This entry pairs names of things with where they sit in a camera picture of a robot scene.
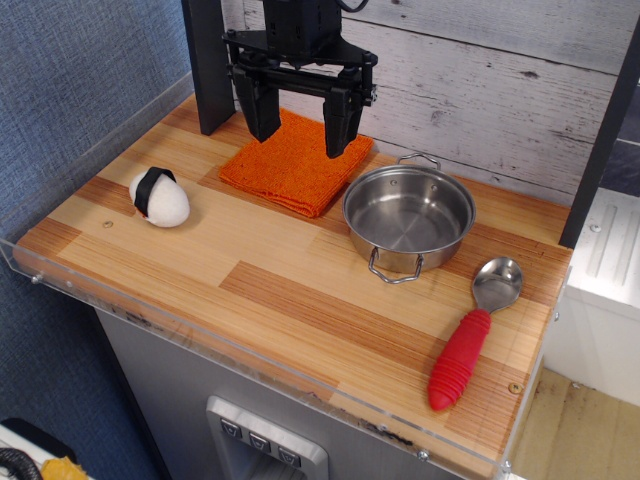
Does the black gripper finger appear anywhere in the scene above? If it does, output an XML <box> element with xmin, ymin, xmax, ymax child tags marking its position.
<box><xmin>323</xmin><ymin>88</ymin><xmax>364</xmax><ymax>159</ymax></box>
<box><xmin>232</xmin><ymin>66</ymin><xmax>280</xmax><ymax>142</ymax></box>

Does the stainless steel pot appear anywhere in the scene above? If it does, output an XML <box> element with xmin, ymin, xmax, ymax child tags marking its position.
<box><xmin>342</xmin><ymin>153</ymin><xmax>476</xmax><ymax>285</ymax></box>

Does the red handled metal spoon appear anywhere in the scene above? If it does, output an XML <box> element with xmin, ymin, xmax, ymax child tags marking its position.
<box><xmin>427</xmin><ymin>257</ymin><xmax>523</xmax><ymax>411</ymax></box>

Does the clear acrylic table guard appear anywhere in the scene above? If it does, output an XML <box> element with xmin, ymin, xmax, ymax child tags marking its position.
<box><xmin>9</xmin><ymin>98</ymin><xmax>570</xmax><ymax>479</ymax></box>

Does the white toy sink unit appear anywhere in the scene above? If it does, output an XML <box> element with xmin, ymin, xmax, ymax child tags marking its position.
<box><xmin>543</xmin><ymin>188</ymin><xmax>639</xmax><ymax>405</ymax></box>

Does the grey toy fridge cabinet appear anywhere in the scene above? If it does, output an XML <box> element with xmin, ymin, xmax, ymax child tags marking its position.
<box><xmin>93</xmin><ymin>305</ymin><xmax>466</xmax><ymax>480</ymax></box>

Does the orange folded cloth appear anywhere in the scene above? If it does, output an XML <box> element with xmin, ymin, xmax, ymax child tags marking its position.
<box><xmin>219</xmin><ymin>109</ymin><xmax>374</xmax><ymax>218</ymax></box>

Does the white black sushi toy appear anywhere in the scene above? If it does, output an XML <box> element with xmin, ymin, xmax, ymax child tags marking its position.
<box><xmin>129</xmin><ymin>167</ymin><xmax>191</xmax><ymax>228</ymax></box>

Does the dark grey left post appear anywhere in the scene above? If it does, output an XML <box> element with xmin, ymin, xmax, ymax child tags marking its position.
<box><xmin>181</xmin><ymin>0</ymin><xmax>236</xmax><ymax>136</ymax></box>

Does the yellow object bottom left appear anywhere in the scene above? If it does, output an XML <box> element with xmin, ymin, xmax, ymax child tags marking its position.
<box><xmin>40</xmin><ymin>457</ymin><xmax>89</xmax><ymax>480</ymax></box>

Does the dark grey right post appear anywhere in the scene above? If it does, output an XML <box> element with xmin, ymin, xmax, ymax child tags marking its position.
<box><xmin>558</xmin><ymin>0</ymin><xmax>640</xmax><ymax>250</ymax></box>

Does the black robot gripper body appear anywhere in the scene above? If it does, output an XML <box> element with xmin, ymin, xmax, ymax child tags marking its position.
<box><xmin>223</xmin><ymin>0</ymin><xmax>377</xmax><ymax>106</ymax></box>

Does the dark grey post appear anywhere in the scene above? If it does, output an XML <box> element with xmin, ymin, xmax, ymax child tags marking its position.
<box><xmin>558</xmin><ymin>0</ymin><xmax>640</xmax><ymax>250</ymax></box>
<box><xmin>181</xmin><ymin>0</ymin><xmax>236</xmax><ymax>136</ymax></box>

